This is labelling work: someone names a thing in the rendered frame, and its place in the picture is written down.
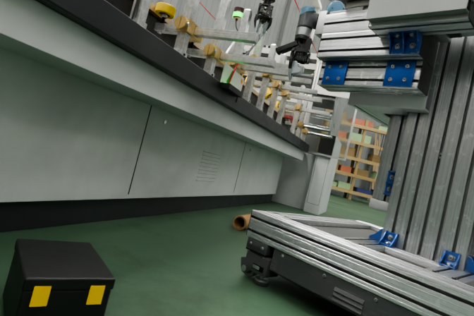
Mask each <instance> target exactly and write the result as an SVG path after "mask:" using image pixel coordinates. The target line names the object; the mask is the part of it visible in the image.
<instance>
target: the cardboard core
mask: <svg viewBox="0 0 474 316"><path fill-rule="evenodd" d="M250 215H251V213H250V214H243V215H239V216H236V217H235V218H234V219H233V226H234V228H235V229H237V230H243V229H247V228H248V224H249V221H250Z"/></svg>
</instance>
